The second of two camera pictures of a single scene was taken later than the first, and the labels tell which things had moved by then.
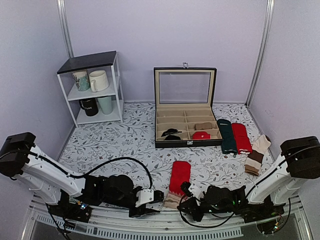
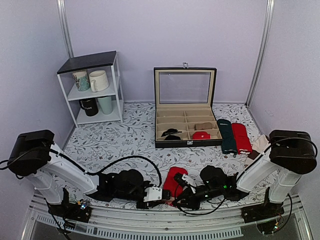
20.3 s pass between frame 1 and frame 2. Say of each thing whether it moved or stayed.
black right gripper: moved
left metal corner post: stayed
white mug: stayed
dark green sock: stayed
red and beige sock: moved
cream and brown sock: stayed
